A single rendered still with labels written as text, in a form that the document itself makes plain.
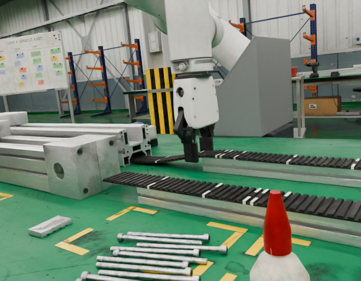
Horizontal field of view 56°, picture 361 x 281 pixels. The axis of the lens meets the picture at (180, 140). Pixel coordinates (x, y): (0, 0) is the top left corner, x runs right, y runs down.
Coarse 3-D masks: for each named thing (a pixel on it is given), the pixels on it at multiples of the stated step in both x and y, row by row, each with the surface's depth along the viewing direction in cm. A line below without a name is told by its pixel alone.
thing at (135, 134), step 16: (16, 128) 105; (32, 128) 101; (48, 128) 96; (64, 128) 93; (80, 128) 89; (96, 128) 93; (112, 128) 89; (128, 128) 86; (144, 128) 84; (128, 144) 80; (144, 144) 84; (128, 160) 80
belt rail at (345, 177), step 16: (208, 160) 68; (224, 160) 66; (240, 160) 64; (256, 176) 62; (272, 176) 60; (288, 176) 59; (304, 176) 57; (320, 176) 55; (336, 176) 54; (352, 176) 53
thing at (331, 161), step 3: (330, 159) 56; (333, 159) 57; (336, 159) 56; (339, 159) 56; (327, 162) 55; (330, 162) 56; (333, 162) 55; (336, 162) 55; (324, 165) 54; (327, 165) 54; (330, 165) 53; (333, 165) 53
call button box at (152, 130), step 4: (152, 128) 98; (148, 132) 97; (152, 132) 99; (156, 132) 100; (152, 136) 99; (156, 136) 100; (152, 140) 99; (156, 140) 100; (152, 144) 99; (156, 144) 100
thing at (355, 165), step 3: (357, 159) 55; (360, 159) 55; (354, 162) 54; (357, 162) 53; (360, 162) 54; (351, 165) 53; (354, 165) 52; (357, 165) 53; (360, 165) 52; (348, 168) 52; (351, 168) 52; (354, 168) 51; (357, 168) 51; (360, 168) 51
